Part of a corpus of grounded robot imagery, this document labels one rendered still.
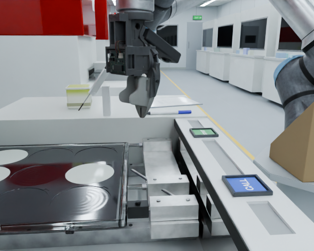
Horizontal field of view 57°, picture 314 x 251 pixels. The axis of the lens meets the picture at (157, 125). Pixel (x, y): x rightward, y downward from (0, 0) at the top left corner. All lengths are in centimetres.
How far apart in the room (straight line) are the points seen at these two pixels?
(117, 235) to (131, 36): 37
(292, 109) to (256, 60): 614
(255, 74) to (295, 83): 612
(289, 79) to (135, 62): 54
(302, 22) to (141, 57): 51
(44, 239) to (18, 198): 8
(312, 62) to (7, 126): 85
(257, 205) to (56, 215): 30
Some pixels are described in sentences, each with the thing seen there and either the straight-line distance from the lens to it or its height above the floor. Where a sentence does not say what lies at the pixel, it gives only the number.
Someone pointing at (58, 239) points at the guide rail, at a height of 84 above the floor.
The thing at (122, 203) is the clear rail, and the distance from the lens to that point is 51.
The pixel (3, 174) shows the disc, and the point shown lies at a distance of 69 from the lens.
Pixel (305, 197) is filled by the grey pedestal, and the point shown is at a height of 75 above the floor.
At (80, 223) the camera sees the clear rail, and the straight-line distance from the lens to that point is 47.
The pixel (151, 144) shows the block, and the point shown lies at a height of 90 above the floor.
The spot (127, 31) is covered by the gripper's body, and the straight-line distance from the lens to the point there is 58.
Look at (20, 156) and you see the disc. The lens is 78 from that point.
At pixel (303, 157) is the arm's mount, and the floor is 89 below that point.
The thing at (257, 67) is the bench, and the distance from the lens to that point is 706.
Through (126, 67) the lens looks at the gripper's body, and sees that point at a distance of 55.
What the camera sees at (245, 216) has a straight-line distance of 38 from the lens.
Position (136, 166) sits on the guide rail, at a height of 85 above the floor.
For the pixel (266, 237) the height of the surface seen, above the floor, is 96.
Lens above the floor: 116
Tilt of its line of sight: 16 degrees down
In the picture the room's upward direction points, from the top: straight up
